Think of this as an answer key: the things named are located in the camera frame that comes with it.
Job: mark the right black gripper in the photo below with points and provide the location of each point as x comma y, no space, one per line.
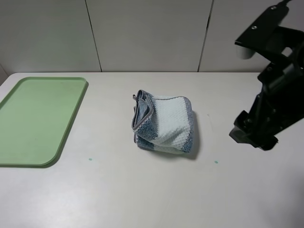
279,105

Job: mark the blue white striped towel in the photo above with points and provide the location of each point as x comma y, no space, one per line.
163,123

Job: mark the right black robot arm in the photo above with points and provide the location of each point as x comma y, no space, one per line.
279,104

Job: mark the green plastic tray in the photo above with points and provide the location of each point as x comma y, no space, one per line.
36,117

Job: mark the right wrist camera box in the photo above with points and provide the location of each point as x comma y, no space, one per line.
265,36

